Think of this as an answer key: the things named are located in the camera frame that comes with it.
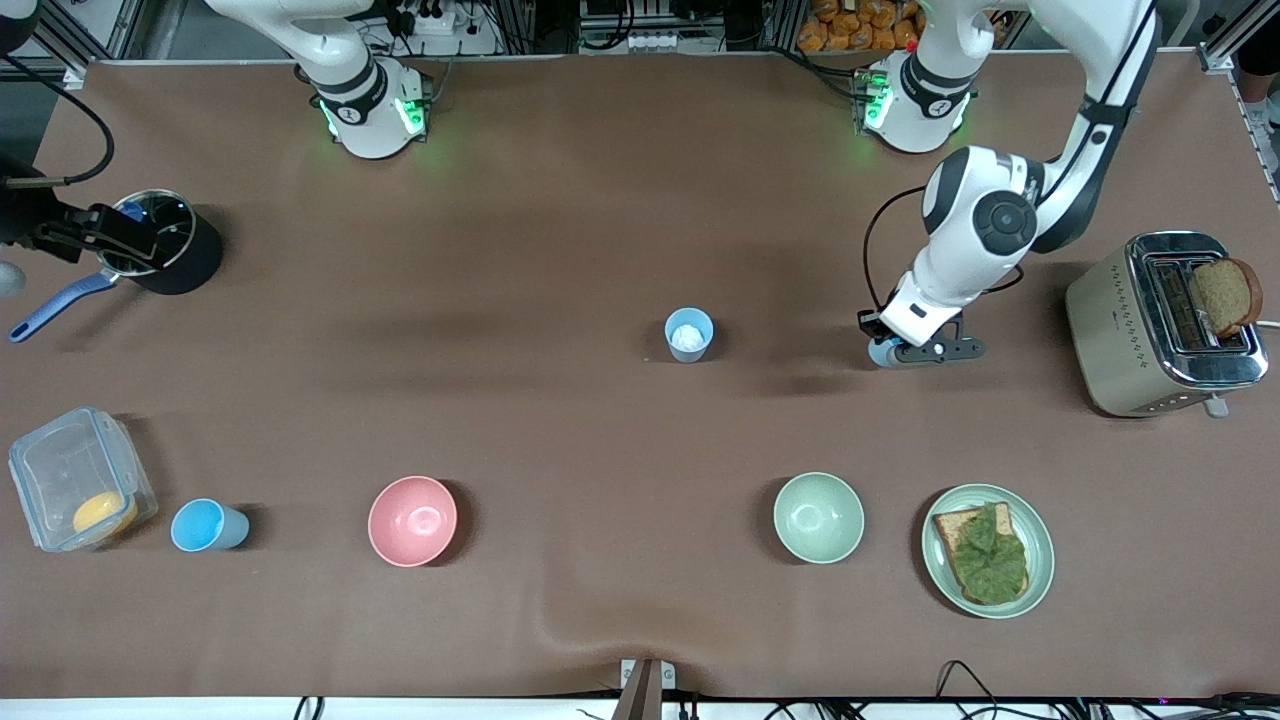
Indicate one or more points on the aluminium corner bracket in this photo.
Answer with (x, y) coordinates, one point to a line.
(1215, 58)

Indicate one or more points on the brown bread slice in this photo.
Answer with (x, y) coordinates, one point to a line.
(1228, 297)

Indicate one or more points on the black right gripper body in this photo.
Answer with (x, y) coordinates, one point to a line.
(30, 215)

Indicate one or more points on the yellow orange food piece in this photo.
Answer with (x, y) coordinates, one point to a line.
(104, 513)

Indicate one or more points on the small white power strip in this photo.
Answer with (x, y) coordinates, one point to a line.
(655, 42)

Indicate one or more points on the pale green plate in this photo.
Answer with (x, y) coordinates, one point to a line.
(940, 570)

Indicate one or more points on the toast slice under lettuce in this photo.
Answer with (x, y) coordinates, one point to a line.
(950, 530)

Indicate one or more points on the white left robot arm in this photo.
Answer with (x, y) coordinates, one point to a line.
(960, 250)

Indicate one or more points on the white crumpled paper ball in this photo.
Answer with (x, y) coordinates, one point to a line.
(688, 337)

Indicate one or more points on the glass lid with blue knob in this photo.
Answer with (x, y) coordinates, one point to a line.
(172, 215)

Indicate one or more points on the clear plastic food container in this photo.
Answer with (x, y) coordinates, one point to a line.
(50, 470)

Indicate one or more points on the pink bowl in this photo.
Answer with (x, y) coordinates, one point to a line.
(412, 521)

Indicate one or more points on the aluminium frame beam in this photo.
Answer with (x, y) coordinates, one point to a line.
(95, 30)

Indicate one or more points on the brown table cover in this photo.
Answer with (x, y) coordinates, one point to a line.
(640, 200)

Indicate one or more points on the white power strip with plugs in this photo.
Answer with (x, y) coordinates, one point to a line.
(440, 20)

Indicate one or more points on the beige and chrome toaster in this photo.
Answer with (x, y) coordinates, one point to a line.
(1115, 340)

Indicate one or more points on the pale green bowl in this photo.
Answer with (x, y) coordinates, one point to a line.
(818, 518)

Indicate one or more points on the green lettuce leaf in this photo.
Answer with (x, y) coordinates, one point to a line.
(992, 560)

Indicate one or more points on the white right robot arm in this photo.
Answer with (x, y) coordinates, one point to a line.
(365, 110)

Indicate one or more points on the metal bracket with brown post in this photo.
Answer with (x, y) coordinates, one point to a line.
(648, 690)

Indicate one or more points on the light blue plastic cup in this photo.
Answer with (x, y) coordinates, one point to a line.
(690, 355)
(884, 355)
(205, 527)

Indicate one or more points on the bag of orange buns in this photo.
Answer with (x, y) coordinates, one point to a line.
(860, 28)

